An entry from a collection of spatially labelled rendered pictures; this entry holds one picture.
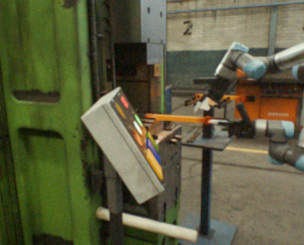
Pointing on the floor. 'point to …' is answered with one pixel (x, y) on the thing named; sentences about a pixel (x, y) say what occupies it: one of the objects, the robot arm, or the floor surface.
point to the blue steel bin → (168, 99)
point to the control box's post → (115, 210)
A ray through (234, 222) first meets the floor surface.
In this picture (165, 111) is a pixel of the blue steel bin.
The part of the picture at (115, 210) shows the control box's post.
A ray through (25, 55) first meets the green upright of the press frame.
